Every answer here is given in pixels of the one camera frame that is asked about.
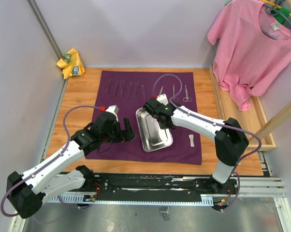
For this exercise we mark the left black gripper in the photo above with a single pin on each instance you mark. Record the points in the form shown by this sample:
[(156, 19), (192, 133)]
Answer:
[(126, 135)]

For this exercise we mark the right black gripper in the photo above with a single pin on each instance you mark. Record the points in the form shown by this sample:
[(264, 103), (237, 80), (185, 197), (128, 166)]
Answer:
[(166, 127)]

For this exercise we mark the steel instrument tray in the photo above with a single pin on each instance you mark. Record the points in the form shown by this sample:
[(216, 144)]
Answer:
[(153, 138)]

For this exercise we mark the white gauze pad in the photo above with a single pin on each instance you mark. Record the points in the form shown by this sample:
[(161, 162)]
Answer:
[(191, 140)]

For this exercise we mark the purple surgical wrap cloth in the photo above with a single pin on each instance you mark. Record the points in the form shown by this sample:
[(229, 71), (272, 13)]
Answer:
[(180, 151)]

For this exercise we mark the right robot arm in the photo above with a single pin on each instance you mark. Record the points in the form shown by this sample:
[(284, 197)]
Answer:
[(228, 136)]

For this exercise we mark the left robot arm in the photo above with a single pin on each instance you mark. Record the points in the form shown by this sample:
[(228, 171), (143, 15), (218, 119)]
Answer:
[(29, 191)]

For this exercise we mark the yellow paper bag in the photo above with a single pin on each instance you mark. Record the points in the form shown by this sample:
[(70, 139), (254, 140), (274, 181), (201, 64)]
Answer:
[(71, 64)]

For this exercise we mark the wooden tray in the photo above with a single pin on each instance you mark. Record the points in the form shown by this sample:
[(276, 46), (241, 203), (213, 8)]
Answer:
[(251, 120)]

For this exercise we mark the pink t-shirt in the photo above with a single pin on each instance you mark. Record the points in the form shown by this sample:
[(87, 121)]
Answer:
[(253, 48)]

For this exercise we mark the wooden beam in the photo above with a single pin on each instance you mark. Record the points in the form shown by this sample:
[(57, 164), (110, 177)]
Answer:
[(277, 120)]

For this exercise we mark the grey clothes hanger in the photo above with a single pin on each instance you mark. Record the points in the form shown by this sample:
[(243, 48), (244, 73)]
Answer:
[(278, 19)]

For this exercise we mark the green hanger clip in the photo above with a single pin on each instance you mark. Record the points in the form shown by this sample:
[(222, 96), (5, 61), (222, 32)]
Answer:
[(284, 12)]

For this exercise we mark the yellow hoop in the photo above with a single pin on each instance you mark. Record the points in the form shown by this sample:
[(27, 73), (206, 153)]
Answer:
[(290, 14)]

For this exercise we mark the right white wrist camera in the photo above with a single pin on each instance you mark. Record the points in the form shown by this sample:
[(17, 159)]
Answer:
[(162, 99)]

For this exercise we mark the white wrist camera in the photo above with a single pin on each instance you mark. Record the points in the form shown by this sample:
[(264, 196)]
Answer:
[(162, 99), (114, 110)]

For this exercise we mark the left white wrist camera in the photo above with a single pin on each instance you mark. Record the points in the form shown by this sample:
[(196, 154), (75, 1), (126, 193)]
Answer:
[(114, 110)]

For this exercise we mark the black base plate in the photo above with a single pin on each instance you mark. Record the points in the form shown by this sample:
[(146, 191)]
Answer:
[(153, 188)]

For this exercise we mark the aluminium rail frame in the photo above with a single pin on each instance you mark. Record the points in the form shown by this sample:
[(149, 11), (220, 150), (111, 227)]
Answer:
[(165, 203)]

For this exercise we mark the aluminium corner post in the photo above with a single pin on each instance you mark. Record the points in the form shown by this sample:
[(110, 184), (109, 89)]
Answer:
[(45, 28)]

